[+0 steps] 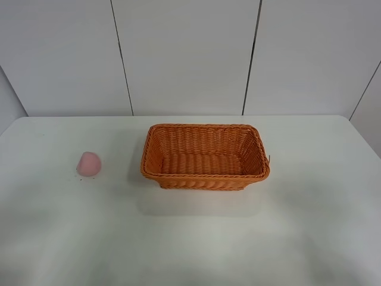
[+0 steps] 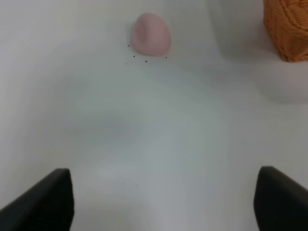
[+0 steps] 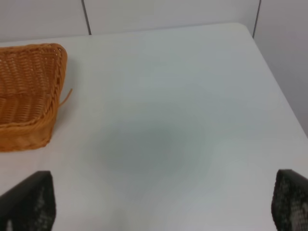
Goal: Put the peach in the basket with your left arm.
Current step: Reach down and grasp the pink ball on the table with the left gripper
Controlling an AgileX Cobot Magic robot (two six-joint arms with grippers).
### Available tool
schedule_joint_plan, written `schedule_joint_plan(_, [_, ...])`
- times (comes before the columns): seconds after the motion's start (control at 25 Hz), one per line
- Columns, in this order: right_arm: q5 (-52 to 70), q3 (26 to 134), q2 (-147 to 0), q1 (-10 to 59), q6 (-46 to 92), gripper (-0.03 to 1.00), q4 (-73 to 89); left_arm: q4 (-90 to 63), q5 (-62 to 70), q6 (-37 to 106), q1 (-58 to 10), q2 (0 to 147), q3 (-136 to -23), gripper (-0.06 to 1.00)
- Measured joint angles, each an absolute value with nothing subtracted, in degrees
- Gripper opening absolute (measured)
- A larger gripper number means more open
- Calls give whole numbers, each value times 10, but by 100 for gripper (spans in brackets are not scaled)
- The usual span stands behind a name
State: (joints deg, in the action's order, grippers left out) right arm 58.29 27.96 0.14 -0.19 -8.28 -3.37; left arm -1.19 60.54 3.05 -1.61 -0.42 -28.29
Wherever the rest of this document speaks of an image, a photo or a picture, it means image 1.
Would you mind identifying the orange woven wicker basket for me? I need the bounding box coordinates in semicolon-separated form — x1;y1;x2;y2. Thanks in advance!
140;123;270;191

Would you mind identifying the pink peach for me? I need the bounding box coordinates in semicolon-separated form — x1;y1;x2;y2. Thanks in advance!
76;151;101;177

